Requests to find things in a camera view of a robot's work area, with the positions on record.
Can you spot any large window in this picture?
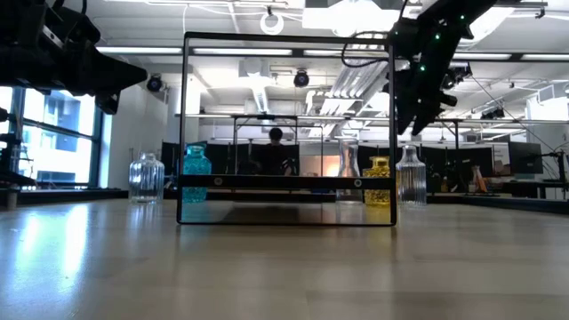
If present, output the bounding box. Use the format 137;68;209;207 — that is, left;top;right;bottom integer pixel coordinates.
0;86;106;190

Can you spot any grey post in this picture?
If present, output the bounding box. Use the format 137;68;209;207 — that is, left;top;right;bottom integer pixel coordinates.
4;185;20;211

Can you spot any teal embossed glass vase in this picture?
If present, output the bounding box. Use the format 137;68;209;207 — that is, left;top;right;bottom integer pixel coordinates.
181;142;213;204

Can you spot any black computer monitor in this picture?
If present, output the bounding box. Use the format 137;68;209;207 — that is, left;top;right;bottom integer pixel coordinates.
509;140;544;175

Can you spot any dark office desk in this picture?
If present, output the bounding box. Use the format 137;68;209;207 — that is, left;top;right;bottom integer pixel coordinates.
501;179;569;200

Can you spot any small orange object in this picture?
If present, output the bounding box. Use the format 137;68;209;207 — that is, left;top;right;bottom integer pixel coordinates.
471;164;489;193

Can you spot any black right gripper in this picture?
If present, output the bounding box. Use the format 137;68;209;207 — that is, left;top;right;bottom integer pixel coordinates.
389;44;459;137

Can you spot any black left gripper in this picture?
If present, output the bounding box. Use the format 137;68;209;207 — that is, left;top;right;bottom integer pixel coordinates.
33;0;148;96

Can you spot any tall clear glass vase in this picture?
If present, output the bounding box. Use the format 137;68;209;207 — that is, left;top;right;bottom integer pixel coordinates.
335;138;362;204

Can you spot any clear ribbed glass bottle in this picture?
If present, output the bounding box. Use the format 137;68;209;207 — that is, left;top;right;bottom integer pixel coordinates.
395;144;428;209

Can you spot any yellow embossed glass vase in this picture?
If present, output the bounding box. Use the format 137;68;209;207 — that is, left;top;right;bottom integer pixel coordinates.
362;155;392;206

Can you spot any white ceiling light panel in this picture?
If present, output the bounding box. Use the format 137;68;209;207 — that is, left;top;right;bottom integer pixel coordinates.
301;0;404;37

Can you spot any black equipment rack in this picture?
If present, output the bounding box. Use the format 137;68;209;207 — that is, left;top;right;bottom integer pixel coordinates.
0;106;37;188

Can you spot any clear ribbed glass jar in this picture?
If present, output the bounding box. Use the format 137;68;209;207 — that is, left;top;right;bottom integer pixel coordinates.
128;150;165;205

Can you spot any white ceiling ring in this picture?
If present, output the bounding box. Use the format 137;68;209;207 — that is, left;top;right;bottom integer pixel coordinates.
260;12;285;36

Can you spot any white ribbed ceiling duct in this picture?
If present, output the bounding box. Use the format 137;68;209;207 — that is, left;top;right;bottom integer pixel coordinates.
306;60;391;117

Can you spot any black aluminium table frame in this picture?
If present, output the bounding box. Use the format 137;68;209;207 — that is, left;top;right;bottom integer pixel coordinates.
0;188;569;215

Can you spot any wooden tray with metal handles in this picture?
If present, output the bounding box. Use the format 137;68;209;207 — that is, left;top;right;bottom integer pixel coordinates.
176;30;398;228

